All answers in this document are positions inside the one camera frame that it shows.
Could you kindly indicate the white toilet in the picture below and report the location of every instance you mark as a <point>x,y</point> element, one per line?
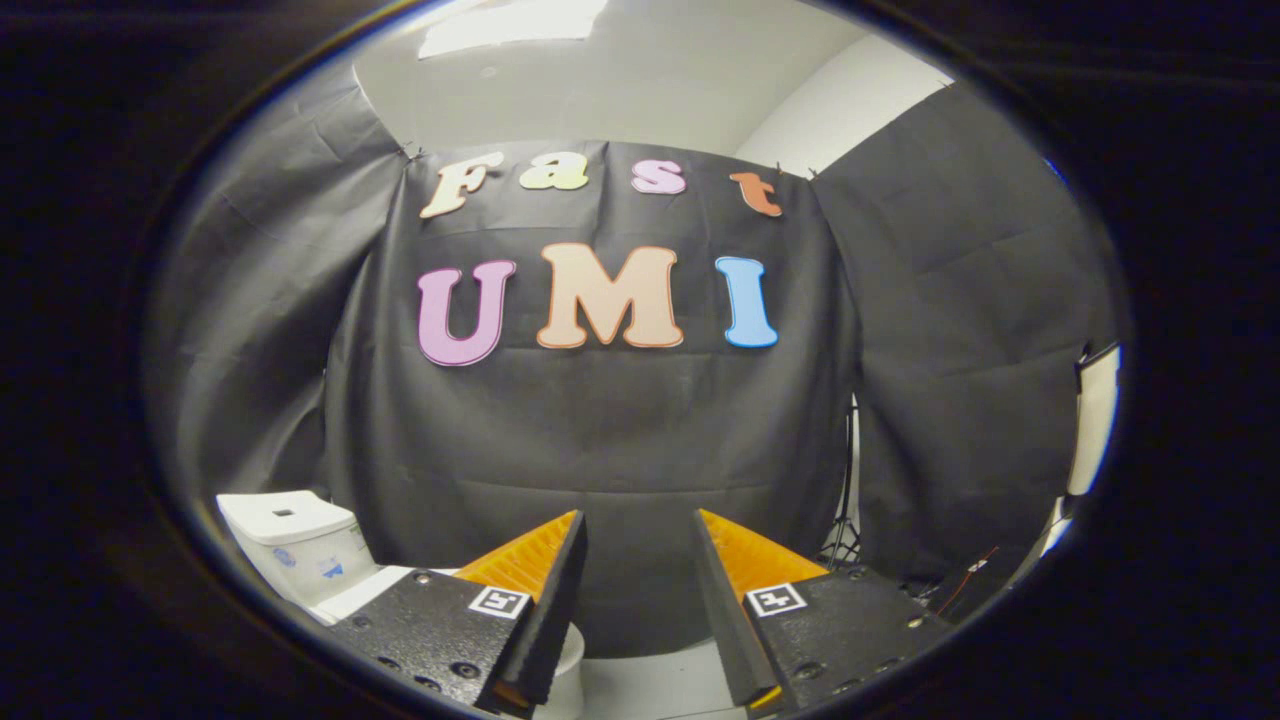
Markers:
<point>300,545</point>

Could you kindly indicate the black tripod stand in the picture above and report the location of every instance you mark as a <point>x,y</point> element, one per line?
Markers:
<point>845,500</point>

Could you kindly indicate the ceiling light panel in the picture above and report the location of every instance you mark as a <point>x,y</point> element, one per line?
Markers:
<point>510,25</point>

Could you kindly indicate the black backdrop cloth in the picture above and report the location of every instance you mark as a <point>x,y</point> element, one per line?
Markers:
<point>620,450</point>

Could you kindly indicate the white board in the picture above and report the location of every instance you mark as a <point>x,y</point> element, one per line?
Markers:
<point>1095,420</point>

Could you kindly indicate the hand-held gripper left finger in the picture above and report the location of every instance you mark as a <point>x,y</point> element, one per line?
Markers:
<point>552,600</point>

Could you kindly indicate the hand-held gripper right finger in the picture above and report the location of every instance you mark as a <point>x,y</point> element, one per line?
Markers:
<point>722,610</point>

